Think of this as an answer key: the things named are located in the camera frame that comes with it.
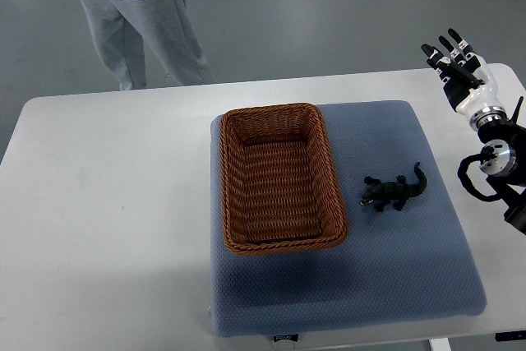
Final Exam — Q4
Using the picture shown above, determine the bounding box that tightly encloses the blue-grey foam cushion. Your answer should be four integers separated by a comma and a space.
210, 100, 487, 337

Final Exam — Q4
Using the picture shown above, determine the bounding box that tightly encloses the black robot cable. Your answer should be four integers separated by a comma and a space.
458, 152, 501, 203

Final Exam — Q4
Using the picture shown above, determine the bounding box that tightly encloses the person in grey trousers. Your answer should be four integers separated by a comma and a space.
80, 0, 215, 90

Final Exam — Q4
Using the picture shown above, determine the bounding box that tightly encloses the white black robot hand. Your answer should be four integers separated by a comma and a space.
421, 28, 507, 131

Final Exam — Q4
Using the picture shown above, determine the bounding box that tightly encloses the black table control panel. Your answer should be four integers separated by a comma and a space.
495, 330, 526, 342

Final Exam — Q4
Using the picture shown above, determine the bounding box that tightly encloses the brown wicker basket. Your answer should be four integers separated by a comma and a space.
219, 103, 348, 256

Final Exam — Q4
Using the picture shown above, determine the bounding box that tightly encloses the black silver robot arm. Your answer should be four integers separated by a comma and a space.
479, 98, 525, 233

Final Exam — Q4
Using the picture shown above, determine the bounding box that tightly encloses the dark green toy crocodile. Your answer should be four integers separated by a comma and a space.
359, 162, 427, 212

